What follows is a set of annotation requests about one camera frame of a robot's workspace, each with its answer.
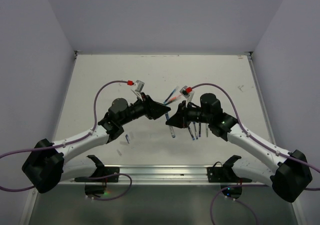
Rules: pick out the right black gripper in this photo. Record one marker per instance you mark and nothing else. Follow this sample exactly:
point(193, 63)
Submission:
point(180, 118)

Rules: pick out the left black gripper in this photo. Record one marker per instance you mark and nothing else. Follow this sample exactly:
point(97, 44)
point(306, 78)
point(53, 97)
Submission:
point(152, 109)

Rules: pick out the blue cap marker pen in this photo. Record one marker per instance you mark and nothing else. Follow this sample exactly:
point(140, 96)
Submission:
point(172, 132)

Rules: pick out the blue clear gel pen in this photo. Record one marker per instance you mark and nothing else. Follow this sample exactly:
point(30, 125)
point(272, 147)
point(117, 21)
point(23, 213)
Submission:
point(191, 133)

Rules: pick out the dark blue grip pen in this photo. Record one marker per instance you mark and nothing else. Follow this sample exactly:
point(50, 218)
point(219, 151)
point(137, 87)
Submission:
point(195, 131)

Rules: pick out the grey clear pen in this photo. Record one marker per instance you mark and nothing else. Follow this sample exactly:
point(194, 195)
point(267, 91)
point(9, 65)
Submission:
point(207, 130)

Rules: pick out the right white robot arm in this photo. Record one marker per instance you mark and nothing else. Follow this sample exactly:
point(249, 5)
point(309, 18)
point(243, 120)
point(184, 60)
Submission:
point(286, 172)

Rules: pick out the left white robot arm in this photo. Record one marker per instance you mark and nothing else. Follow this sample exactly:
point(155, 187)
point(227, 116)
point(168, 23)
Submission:
point(46, 165)

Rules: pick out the orange gel pen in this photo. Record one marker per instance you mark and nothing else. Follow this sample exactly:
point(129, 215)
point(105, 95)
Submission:
point(175, 98)

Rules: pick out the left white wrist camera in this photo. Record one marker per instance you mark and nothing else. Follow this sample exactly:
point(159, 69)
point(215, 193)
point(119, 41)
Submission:
point(138, 88)

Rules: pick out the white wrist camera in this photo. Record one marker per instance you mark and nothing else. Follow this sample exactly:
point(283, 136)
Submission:
point(188, 93)
point(138, 88)

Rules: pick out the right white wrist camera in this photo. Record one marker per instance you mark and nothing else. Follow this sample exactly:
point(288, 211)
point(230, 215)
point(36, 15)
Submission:
point(188, 93)

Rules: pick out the aluminium front rail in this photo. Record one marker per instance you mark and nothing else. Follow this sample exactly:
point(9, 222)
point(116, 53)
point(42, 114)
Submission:
point(160, 175)

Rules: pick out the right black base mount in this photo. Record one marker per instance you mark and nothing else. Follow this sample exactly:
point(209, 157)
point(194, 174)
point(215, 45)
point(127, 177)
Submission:
point(222, 173)

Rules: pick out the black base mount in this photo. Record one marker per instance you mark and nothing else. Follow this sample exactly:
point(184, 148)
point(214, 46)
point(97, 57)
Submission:
point(222, 173)
point(98, 180)

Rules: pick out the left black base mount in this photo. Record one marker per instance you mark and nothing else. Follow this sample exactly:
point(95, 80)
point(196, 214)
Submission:
point(98, 180)

